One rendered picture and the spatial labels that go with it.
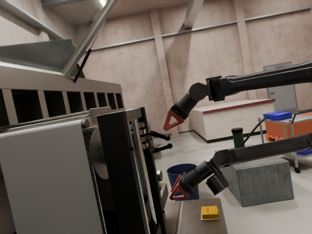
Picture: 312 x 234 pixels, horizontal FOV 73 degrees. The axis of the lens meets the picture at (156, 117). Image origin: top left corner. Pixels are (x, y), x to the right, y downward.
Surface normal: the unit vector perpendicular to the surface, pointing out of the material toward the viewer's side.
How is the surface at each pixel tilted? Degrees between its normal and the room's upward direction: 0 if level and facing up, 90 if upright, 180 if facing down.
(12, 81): 90
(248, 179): 90
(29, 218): 90
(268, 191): 90
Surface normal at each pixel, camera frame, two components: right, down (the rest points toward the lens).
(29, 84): 0.97, -0.16
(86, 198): -0.19, 0.10
